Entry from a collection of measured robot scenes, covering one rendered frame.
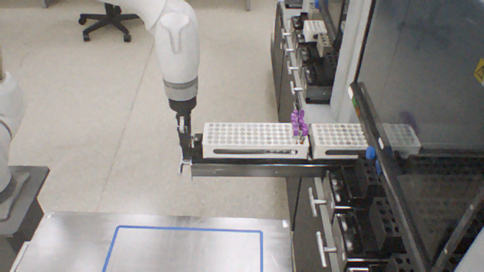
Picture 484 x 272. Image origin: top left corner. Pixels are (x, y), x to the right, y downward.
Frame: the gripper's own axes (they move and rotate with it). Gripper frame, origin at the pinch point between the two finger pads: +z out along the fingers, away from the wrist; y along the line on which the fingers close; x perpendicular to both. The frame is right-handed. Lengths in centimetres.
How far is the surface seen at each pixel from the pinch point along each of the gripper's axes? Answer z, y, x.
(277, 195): 80, 52, -37
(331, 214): 2.7, -21.4, -39.7
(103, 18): 69, 241, 101
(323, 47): -7, 50, -47
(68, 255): -2.0, -37.2, 22.6
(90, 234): -2.0, -31.5, 19.3
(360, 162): -7.6, -12.5, -47.1
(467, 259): -29, -55, -49
